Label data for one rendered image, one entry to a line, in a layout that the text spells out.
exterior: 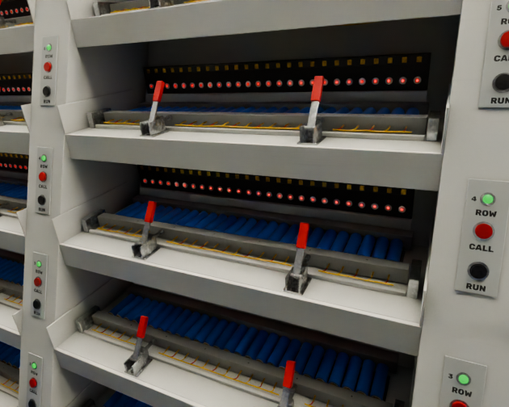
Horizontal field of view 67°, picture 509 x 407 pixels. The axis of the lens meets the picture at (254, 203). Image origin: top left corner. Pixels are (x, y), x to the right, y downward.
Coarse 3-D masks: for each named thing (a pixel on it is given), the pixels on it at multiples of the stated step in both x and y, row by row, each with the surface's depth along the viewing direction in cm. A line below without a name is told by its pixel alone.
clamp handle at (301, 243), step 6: (300, 228) 52; (306, 228) 52; (300, 234) 52; (306, 234) 52; (300, 240) 52; (306, 240) 52; (300, 246) 52; (300, 252) 52; (300, 258) 51; (294, 264) 52; (300, 264) 51; (294, 270) 51; (300, 270) 51
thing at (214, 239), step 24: (120, 216) 72; (192, 240) 65; (216, 240) 62; (240, 240) 60; (264, 240) 60; (288, 264) 56; (312, 264) 56; (336, 264) 54; (360, 264) 52; (384, 264) 51; (408, 264) 51
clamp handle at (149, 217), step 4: (148, 204) 63; (152, 204) 63; (156, 204) 64; (148, 208) 63; (152, 208) 63; (148, 212) 63; (152, 212) 63; (148, 216) 63; (152, 216) 63; (144, 220) 63; (148, 220) 63; (152, 220) 63; (148, 224) 63; (144, 228) 63; (148, 228) 63; (144, 232) 63; (148, 232) 63; (144, 236) 63; (144, 240) 62
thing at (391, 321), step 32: (128, 192) 83; (160, 192) 80; (64, 224) 69; (96, 224) 74; (384, 224) 61; (64, 256) 70; (96, 256) 65; (128, 256) 63; (160, 256) 62; (192, 256) 62; (256, 256) 60; (416, 256) 57; (160, 288) 61; (192, 288) 58; (224, 288) 55; (256, 288) 52; (320, 288) 51; (352, 288) 51; (416, 288) 47; (288, 320) 52; (320, 320) 49; (352, 320) 47; (384, 320) 45; (416, 320) 44; (416, 352) 45
